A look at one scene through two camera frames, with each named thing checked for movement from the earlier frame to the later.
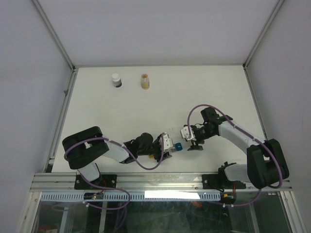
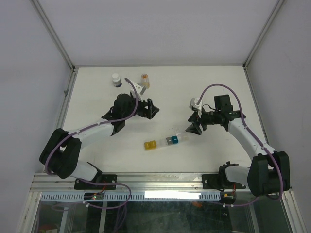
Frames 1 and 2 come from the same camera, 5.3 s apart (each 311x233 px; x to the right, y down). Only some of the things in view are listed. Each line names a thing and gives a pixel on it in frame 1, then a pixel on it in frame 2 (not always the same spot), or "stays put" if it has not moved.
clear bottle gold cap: [145, 81] stays put
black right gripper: [196, 146] -> [195, 117]
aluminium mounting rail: [65, 182] stays put
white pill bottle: [116, 80] stays put
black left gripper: [159, 156] -> [151, 110]
